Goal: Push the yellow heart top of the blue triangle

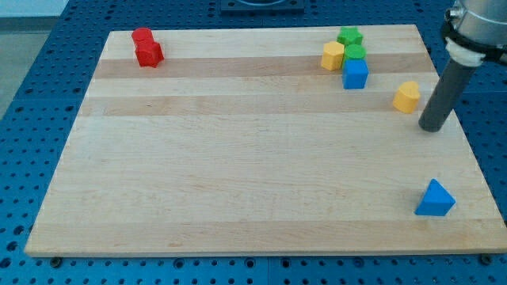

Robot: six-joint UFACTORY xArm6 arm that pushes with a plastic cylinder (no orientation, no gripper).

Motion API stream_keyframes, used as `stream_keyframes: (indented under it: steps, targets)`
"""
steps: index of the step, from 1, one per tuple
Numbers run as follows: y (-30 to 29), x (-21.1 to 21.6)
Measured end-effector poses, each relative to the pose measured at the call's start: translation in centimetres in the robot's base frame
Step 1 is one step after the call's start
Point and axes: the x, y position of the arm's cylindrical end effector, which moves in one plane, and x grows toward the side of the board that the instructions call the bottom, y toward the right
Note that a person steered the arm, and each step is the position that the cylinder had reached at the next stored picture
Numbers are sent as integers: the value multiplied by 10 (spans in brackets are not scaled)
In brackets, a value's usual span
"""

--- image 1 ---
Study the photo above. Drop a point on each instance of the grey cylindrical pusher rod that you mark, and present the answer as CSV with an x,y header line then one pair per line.
x,y
464,60

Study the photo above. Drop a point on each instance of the yellow heart block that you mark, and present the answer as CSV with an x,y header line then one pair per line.
x,y
407,97

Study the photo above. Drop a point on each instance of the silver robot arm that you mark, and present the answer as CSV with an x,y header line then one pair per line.
x,y
474,32

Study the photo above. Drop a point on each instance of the blue triangle block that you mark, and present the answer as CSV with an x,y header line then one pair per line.
x,y
436,201

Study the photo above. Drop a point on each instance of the blue cube block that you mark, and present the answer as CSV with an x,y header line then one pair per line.
x,y
355,74

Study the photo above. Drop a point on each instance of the green cylinder block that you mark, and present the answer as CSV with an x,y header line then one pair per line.
x,y
354,52

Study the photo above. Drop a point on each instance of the green star block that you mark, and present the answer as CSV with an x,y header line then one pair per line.
x,y
350,35

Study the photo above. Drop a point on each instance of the yellow hexagon block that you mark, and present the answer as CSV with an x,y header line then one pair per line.
x,y
332,55

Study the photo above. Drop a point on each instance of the wooden board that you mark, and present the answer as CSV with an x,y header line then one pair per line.
x,y
240,144

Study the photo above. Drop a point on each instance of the red star block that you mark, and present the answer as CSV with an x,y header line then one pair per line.
x,y
149,54

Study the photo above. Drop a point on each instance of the red cylinder block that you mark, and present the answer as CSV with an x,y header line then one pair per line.
x,y
142,38

